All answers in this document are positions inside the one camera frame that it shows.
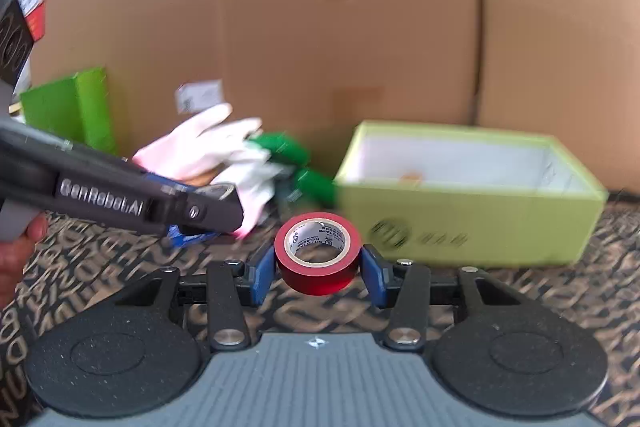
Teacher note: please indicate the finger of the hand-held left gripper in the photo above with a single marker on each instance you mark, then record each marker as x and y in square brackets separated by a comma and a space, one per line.
[200, 213]
[220, 190]

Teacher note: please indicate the white rubber glove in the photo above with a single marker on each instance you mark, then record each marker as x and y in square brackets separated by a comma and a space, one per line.
[190, 152]
[252, 192]

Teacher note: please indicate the light green cardboard box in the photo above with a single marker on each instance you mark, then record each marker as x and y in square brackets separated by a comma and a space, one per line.
[475, 217]

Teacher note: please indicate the black gold printed box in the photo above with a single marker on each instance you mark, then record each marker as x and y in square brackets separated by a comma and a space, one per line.
[12, 39]

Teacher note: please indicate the green plastic object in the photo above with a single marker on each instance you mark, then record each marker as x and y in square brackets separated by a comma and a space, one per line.
[316, 187]
[280, 147]

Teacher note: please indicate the bright green box lid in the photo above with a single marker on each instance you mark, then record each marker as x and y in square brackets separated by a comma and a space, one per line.
[65, 112]

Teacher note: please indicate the person's left hand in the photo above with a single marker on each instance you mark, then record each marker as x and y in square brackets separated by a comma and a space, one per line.
[12, 264]

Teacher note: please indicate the blue white packet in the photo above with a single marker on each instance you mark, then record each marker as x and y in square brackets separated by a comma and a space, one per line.
[186, 240]

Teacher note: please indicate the black gold patterned tablecloth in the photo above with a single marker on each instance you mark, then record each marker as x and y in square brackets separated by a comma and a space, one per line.
[575, 292]

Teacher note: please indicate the red tape roll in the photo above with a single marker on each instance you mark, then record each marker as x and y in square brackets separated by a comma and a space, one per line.
[320, 281]

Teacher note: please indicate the large brown cardboard box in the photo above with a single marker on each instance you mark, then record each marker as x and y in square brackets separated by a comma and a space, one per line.
[300, 32]

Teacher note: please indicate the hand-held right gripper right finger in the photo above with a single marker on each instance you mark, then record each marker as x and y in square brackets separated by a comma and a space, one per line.
[374, 279]

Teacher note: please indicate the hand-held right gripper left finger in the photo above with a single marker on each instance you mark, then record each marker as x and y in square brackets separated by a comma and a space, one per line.
[260, 277]

